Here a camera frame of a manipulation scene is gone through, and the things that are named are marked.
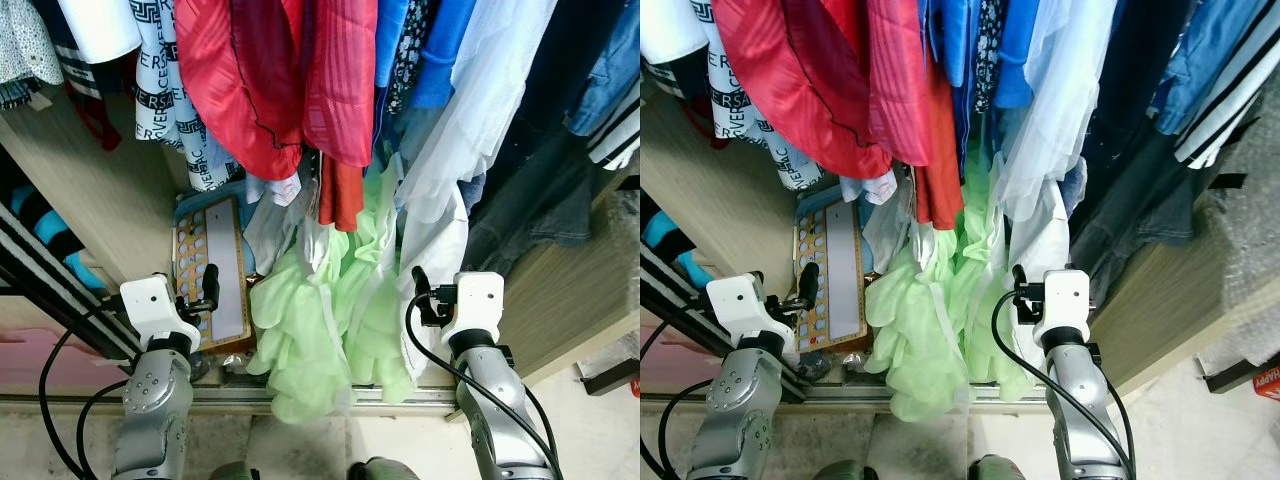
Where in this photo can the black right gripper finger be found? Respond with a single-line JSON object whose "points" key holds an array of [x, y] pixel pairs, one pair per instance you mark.
{"points": [[1018, 278], [421, 280]]}

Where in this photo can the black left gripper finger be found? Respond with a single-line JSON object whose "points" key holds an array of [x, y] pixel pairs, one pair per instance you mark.
{"points": [[210, 283], [808, 281]]}

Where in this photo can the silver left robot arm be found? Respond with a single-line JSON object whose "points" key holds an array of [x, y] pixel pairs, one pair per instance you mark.
{"points": [[738, 400], [155, 400]]}

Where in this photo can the wooden board with blue dots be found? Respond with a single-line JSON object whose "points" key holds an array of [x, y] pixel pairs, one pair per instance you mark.
{"points": [[220, 280], [835, 280]]}

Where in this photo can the metal wardrobe floor track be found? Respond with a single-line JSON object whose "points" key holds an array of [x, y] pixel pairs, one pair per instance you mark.
{"points": [[200, 395], [840, 395]]}

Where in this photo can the light green plastic raincoat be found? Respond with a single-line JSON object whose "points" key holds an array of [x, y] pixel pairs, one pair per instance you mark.
{"points": [[300, 330], [920, 330]]}

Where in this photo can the orange-red garment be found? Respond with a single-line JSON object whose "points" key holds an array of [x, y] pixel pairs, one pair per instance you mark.
{"points": [[940, 170], [340, 195]]}

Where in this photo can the light wood wardrobe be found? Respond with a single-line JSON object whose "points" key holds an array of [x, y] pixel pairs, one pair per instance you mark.
{"points": [[730, 190], [100, 180]]}

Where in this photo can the cyan black striped cloth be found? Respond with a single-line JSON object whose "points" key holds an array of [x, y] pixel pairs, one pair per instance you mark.
{"points": [[665, 235], [50, 235]]}

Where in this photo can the pale blue sheer garment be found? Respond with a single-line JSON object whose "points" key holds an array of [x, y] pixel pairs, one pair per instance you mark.
{"points": [[470, 130], [1060, 120]]}

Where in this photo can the dark navy garment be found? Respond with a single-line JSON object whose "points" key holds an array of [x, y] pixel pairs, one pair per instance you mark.
{"points": [[1130, 150], [540, 130]]}

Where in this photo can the grey left robot leg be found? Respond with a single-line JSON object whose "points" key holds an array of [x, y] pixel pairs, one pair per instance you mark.
{"points": [[235, 472], [845, 472]]}

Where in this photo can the white shirt with blue lettering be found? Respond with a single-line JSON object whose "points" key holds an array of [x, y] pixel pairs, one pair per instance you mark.
{"points": [[745, 100], [175, 100]]}

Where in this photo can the clear bubble wrap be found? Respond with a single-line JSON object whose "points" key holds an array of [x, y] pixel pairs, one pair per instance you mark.
{"points": [[1250, 230], [625, 210]]}

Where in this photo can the red satin shirt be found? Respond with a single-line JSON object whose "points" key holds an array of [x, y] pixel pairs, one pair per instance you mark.
{"points": [[250, 80], [820, 80]]}

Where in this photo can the royal blue shirt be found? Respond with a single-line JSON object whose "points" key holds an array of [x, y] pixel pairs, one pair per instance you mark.
{"points": [[440, 50], [1015, 50]]}

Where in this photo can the navy floral garment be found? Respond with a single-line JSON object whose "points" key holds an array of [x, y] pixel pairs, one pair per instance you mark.
{"points": [[412, 50], [988, 50]]}

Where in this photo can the black white striped garment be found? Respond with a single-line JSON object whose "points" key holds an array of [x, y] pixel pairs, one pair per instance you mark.
{"points": [[1235, 90], [618, 135]]}

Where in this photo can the navy white striped garment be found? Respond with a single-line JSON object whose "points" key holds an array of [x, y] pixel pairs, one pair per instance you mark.
{"points": [[670, 75], [80, 72]]}

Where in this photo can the red printed packet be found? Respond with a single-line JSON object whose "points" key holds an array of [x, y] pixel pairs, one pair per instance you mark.
{"points": [[1268, 382]]}

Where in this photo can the plain white garment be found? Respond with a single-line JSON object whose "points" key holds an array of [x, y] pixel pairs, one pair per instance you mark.
{"points": [[100, 28], [670, 28]]}

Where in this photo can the denim blue garment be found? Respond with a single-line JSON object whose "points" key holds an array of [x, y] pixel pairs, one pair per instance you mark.
{"points": [[610, 70], [1200, 60]]}

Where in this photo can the white speckled shirt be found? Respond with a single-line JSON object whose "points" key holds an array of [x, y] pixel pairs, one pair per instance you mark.
{"points": [[25, 45]]}

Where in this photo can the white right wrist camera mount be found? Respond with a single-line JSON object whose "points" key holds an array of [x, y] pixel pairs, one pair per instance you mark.
{"points": [[1063, 300], [475, 305]]}

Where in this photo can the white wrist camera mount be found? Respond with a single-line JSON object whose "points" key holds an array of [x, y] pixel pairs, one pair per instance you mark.
{"points": [[1063, 300], [745, 305], [475, 305], [155, 305]]}

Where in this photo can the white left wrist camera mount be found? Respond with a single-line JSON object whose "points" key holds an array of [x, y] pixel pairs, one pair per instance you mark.
{"points": [[745, 305], [155, 305]]}

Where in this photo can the black sliding door frame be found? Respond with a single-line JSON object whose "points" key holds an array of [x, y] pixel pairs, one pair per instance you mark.
{"points": [[55, 290], [700, 310]]}

